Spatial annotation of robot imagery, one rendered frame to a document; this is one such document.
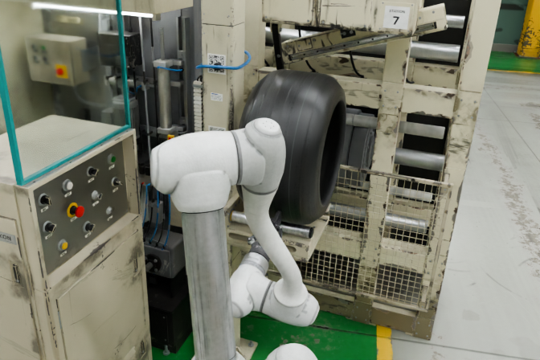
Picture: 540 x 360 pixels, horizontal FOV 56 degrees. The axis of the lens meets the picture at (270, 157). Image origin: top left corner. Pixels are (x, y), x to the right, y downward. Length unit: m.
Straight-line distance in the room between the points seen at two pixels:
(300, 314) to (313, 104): 0.70
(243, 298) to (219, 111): 0.77
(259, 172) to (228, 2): 0.87
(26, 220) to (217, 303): 0.71
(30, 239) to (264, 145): 0.86
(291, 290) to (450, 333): 1.69
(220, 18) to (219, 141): 0.84
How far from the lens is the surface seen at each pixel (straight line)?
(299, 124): 1.74
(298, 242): 2.02
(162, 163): 1.14
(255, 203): 1.30
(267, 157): 1.18
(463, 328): 3.17
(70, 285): 1.90
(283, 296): 1.56
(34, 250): 1.74
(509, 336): 3.22
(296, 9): 2.09
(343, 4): 2.04
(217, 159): 1.14
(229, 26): 1.92
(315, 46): 2.24
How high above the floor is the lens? 1.96
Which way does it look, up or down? 23 degrees down
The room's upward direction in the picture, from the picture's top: 2 degrees clockwise
